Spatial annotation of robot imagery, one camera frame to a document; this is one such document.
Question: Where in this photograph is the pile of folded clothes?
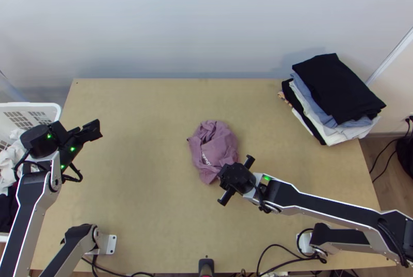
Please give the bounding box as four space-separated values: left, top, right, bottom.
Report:
277 53 387 147

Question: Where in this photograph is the black cable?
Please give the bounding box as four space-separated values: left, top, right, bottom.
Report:
60 165 84 184
81 256 152 277
369 116 413 184
256 243 327 277

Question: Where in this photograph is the white laundry basket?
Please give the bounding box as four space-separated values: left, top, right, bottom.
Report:
0 102 62 236

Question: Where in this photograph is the heap of clothes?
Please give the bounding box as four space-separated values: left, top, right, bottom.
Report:
0 128 33 233

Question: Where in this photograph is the pink t-shirt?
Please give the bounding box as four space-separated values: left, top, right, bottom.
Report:
186 120 242 185

